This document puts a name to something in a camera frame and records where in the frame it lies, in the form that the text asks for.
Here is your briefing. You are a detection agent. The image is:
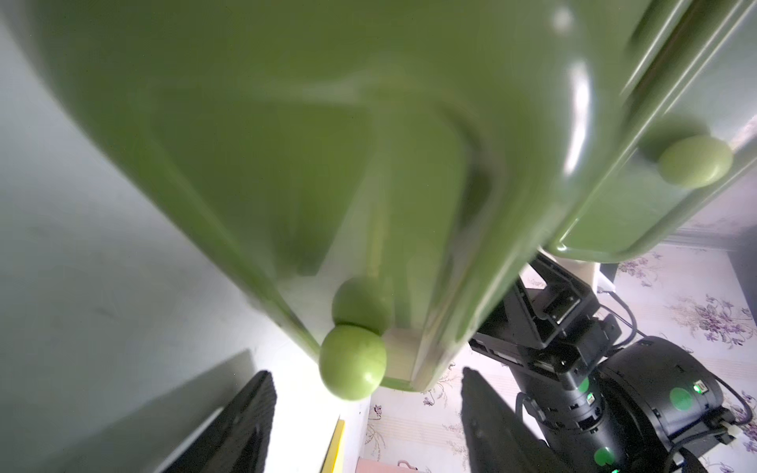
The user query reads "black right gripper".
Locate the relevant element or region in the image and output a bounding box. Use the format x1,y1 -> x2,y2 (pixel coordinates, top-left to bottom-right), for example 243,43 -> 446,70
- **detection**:
461,253 -> 621,473

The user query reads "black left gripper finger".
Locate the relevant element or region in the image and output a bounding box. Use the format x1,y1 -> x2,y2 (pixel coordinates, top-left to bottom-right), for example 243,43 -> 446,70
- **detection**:
167,371 -> 277,473

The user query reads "yellow sticky note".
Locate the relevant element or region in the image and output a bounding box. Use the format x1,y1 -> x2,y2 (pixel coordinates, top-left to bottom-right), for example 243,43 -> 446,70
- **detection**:
321,419 -> 346,473

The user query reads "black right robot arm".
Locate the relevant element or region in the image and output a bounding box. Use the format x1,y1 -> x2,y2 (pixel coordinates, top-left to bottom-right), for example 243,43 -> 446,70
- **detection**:
461,255 -> 743,472

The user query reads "green three-drawer cabinet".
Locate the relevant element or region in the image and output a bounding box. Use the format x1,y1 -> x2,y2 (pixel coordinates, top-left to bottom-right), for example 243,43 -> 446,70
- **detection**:
2,1 -> 756,391

